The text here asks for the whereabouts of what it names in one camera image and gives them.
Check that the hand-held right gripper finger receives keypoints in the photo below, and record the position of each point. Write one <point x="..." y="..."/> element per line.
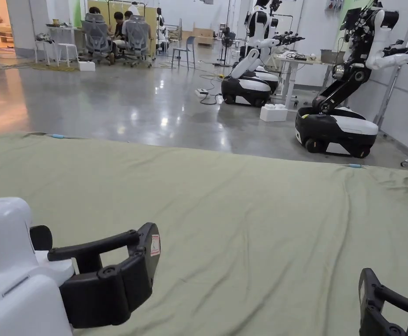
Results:
<point x="382" y="315"/>

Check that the white power strip box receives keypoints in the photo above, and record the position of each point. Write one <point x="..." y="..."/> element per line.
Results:
<point x="202" y="93"/>

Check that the white black wheeled humanoid robot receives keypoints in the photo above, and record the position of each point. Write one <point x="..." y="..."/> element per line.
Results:
<point x="256" y="84"/>
<point x="343" y="129"/>

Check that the white foam box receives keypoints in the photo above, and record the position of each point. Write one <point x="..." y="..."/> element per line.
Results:
<point x="86" y="66"/>
<point x="273" y="112"/>

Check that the blue sheet clip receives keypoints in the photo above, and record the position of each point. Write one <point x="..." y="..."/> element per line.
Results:
<point x="57" y="135"/>
<point x="355" y="166"/>

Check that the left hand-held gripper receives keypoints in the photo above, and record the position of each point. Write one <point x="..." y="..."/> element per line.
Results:
<point x="11" y="287"/>

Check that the black standing fan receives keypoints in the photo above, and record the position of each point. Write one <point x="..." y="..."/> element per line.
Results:
<point x="227" y="38"/>

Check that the group of people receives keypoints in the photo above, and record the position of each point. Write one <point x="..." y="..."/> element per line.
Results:
<point x="119" y="26"/>

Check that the bed with pale green sheet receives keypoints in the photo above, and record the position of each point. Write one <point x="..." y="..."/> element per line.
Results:
<point x="224" y="217"/>

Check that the white desk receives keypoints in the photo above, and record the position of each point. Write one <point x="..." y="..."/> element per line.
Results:
<point x="62" y="29"/>

